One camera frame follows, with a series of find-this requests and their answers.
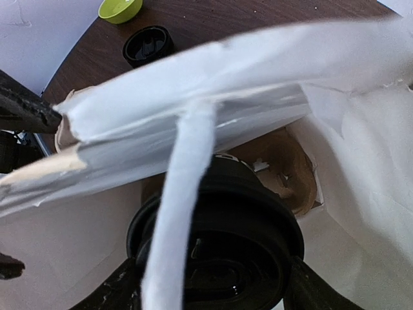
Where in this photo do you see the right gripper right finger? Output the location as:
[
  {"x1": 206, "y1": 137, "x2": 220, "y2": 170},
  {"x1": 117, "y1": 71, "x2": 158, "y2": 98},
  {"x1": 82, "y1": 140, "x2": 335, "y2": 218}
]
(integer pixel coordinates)
[{"x1": 283, "y1": 256, "x2": 363, "y2": 310}]

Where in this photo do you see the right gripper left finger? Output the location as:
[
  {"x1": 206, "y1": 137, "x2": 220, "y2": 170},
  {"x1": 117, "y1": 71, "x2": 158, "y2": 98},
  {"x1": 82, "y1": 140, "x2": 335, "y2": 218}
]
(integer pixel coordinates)
[{"x1": 72, "y1": 258, "x2": 142, "y2": 310}]

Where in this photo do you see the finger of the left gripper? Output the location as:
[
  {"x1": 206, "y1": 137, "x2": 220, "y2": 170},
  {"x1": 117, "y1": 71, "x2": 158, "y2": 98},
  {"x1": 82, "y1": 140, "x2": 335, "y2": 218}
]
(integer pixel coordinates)
[
  {"x1": 0, "y1": 253, "x2": 25, "y2": 280},
  {"x1": 1, "y1": 71, "x2": 62, "y2": 134}
]

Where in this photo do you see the brown pulp cup carrier stack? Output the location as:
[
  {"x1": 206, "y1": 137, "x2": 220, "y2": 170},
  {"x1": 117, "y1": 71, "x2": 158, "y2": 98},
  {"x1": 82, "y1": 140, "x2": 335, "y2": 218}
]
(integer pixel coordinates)
[{"x1": 54, "y1": 86, "x2": 94, "y2": 153}]

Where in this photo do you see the black plastic cup lid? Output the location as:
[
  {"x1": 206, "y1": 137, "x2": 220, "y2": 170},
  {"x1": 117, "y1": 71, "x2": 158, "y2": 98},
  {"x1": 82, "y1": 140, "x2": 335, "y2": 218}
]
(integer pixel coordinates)
[{"x1": 126, "y1": 174, "x2": 306, "y2": 310}]

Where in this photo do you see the single brown pulp cup carrier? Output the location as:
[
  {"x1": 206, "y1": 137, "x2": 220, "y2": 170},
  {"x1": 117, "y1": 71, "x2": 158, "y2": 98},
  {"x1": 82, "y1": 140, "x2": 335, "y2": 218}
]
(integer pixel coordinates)
[{"x1": 228, "y1": 128, "x2": 317, "y2": 216}]

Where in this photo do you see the black paper coffee cup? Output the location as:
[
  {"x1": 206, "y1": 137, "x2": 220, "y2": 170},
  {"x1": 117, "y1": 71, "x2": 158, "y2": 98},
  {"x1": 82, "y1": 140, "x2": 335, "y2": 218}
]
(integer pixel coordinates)
[{"x1": 206, "y1": 153, "x2": 258, "y2": 181}]

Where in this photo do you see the brown paper takeout bag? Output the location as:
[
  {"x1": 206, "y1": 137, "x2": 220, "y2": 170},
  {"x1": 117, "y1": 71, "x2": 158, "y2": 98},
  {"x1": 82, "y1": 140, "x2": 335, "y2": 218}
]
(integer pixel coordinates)
[{"x1": 1, "y1": 16, "x2": 412, "y2": 309}]

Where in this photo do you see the green small bowl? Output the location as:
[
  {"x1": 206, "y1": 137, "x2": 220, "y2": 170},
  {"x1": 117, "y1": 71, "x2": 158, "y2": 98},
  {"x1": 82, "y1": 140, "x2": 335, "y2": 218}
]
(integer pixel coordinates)
[{"x1": 98, "y1": 0, "x2": 143, "y2": 25}]

